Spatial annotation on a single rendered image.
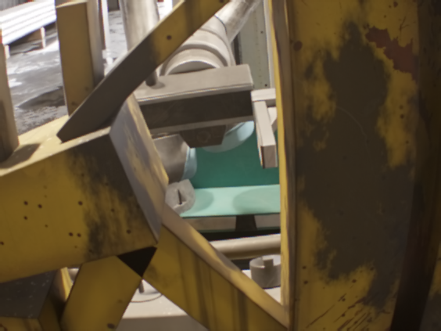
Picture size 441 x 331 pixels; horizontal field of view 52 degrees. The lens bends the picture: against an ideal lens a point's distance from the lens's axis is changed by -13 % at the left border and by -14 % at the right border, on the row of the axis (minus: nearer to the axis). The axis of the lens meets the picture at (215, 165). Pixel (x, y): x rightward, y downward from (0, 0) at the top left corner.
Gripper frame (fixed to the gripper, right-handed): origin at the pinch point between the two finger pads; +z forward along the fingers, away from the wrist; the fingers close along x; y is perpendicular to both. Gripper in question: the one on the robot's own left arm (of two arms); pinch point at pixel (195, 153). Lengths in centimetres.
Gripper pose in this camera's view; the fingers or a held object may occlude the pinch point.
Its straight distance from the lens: 48.2
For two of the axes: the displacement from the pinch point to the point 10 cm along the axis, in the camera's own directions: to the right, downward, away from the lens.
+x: 9.9, -1.3, -0.5
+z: 0.3, 5.8, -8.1
